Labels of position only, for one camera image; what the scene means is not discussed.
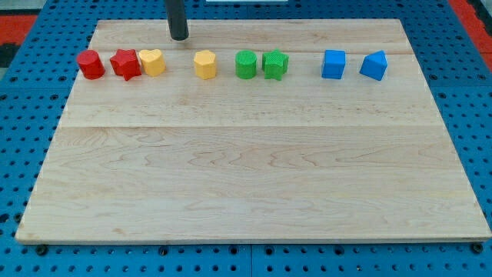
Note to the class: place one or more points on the green cylinder block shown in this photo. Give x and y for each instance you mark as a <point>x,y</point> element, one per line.
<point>245,64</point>

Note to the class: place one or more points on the yellow heart block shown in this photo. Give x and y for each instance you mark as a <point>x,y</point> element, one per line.
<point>152,61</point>

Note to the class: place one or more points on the red star block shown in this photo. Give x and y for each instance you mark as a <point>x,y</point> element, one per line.
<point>126,64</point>

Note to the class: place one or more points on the black cylindrical robot arm rod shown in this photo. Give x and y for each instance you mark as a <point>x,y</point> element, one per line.
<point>177,20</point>

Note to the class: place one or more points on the light wooden board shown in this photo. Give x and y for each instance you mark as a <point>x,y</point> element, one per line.
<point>176,159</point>

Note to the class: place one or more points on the blue cube block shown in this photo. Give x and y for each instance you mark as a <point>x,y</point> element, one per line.
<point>333,64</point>

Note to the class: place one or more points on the yellow pentagon block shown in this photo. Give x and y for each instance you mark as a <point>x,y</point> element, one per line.
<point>205,65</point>

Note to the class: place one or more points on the green star block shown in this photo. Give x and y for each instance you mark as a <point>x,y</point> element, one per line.
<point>274,64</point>

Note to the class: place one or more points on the red cylinder block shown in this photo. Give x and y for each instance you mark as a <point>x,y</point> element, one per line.
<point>90,64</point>

